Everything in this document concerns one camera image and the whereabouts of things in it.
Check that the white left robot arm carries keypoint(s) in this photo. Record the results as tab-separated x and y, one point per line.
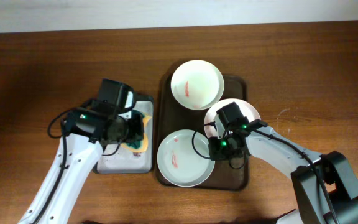
91	142

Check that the green yellow sponge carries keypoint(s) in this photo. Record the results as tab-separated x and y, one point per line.
137	132

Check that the pale green plate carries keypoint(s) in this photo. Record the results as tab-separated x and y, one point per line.
183	158

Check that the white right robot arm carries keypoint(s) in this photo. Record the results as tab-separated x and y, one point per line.
326	187

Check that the pink plate with red stain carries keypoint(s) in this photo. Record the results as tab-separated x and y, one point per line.
246	109

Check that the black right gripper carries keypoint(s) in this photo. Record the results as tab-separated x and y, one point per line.
214	152

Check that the black tray with soapy water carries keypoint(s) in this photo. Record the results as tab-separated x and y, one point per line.
125	159

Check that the cream plate with red stain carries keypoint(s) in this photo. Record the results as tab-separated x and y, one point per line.
197	84

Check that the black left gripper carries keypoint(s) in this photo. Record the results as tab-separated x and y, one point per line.
137	134

